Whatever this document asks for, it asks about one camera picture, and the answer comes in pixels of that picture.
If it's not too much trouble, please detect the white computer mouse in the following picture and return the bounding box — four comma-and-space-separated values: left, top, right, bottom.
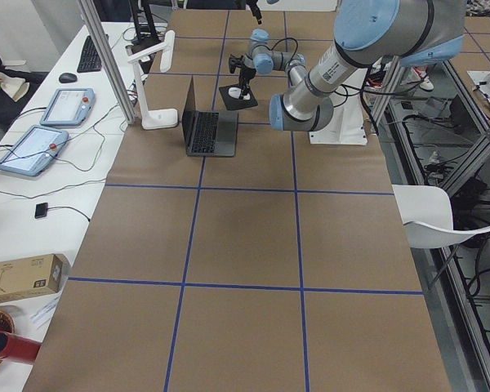
228, 87, 251, 100

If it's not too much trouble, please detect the red bottle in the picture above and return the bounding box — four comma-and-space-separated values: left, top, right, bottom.
0, 332, 42, 364

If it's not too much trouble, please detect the cardboard box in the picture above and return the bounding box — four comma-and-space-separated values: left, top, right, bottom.
0, 254, 69, 304

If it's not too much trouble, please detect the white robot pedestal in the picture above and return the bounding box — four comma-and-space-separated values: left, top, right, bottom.
309, 69, 368, 146

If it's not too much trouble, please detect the black mouse pad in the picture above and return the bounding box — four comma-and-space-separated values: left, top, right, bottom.
219, 84, 258, 110

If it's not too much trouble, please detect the black keyboard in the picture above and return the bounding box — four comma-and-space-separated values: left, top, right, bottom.
77, 36, 102, 74

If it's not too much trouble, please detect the near blue teach pendant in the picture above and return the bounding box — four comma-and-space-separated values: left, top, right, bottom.
0, 125, 69, 177

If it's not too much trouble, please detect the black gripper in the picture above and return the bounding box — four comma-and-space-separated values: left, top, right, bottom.
228, 55, 256, 88

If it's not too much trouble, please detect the blue teach pendant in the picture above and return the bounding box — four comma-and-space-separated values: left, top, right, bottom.
40, 88, 96, 127
0, 125, 69, 177

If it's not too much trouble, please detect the grey laptop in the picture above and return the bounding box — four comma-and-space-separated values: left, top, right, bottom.
181, 78, 238, 157

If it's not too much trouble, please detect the white chair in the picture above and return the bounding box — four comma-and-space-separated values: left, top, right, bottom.
392, 185, 490, 249

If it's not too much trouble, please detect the aluminium frame post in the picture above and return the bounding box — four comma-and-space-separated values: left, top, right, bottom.
77, 0, 136, 125

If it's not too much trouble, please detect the seated person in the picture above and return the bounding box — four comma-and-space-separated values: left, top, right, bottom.
0, 57, 45, 127

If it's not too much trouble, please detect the far blue teach pendant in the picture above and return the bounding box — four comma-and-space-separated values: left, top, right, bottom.
40, 88, 96, 127

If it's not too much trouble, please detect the black computer mouse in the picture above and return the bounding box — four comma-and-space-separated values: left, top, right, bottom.
59, 73, 78, 83

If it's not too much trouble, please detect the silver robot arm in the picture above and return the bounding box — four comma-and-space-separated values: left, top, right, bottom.
229, 0, 466, 131

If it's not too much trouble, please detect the small black device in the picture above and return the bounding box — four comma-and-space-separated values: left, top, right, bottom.
34, 203, 49, 219

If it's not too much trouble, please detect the white desk lamp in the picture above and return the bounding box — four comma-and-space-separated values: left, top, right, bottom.
127, 30, 179, 131

